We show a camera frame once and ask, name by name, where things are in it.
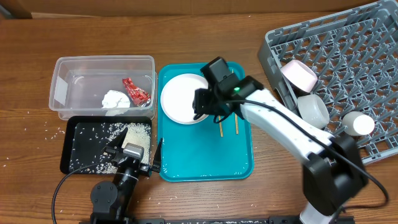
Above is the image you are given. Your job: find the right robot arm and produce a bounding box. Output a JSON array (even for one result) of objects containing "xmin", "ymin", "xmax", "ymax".
[{"xmin": 193, "ymin": 57, "xmax": 369, "ymax": 223}]

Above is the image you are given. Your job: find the wooden chopstick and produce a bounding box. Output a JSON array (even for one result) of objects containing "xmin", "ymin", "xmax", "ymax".
[
  {"xmin": 212, "ymin": 72, "xmax": 224, "ymax": 138},
  {"xmin": 231, "ymin": 68, "xmax": 239, "ymax": 135}
]

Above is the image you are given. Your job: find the pile of rice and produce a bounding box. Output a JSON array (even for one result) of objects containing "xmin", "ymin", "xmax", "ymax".
[{"xmin": 70, "ymin": 122, "xmax": 152, "ymax": 174}]

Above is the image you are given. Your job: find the white plastic cup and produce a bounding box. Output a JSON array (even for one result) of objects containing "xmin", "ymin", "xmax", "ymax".
[{"xmin": 342, "ymin": 111, "xmax": 375, "ymax": 136}]

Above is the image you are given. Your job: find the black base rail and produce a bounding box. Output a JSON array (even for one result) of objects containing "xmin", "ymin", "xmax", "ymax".
[{"xmin": 79, "ymin": 216, "xmax": 355, "ymax": 224}]

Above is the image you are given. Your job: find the grey-white bowl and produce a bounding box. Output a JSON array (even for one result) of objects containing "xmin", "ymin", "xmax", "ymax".
[{"xmin": 297, "ymin": 95, "xmax": 330, "ymax": 129}]

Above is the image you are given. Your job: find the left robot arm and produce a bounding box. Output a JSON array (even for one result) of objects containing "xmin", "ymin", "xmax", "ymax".
[{"xmin": 90, "ymin": 128, "xmax": 163, "ymax": 223}]

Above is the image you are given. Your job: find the grey dishwasher rack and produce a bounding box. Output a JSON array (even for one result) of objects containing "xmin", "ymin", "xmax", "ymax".
[{"xmin": 258, "ymin": 1, "xmax": 397, "ymax": 165}]

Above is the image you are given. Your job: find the clear plastic bin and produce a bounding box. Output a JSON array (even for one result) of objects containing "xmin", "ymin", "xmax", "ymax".
[{"xmin": 49, "ymin": 55, "xmax": 157, "ymax": 120}]

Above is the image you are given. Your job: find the cardboard backdrop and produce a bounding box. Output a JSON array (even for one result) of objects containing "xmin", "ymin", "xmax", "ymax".
[{"xmin": 0, "ymin": 0, "xmax": 398, "ymax": 20}]

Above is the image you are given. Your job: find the red candy wrapper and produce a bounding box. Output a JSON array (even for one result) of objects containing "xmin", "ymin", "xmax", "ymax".
[{"xmin": 123, "ymin": 77, "xmax": 151, "ymax": 107}]

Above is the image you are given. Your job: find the black plastic tray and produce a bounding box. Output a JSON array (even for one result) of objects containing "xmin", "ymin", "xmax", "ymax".
[{"xmin": 60, "ymin": 116, "xmax": 152, "ymax": 174}]

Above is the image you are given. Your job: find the white tissue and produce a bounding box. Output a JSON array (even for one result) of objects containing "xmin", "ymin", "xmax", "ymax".
[{"xmin": 102, "ymin": 90, "xmax": 131, "ymax": 108}]

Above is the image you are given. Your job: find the small pink bowl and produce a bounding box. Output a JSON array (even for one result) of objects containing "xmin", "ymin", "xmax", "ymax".
[{"xmin": 280, "ymin": 60, "xmax": 318, "ymax": 93}]

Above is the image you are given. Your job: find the teal serving tray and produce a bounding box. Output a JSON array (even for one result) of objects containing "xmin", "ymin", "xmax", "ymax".
[{"xmin": 157, "ymin": 61, "xmax": 255, "ymax": 183}]

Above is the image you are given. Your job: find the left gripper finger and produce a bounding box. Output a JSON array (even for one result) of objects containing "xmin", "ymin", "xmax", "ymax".
[
  {"xmin": 103, "ymin": 128, "xmax": 128, "ymax": 152},
  {"xmin": 152, "ymin": 138, "xmax": 164, "ymax": 173}
]

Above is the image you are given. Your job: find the large white plate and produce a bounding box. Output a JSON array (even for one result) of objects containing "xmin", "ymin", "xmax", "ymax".
[{"xmin": 160, "ymin": 73, "xmax": 208, "ymax": 124}]

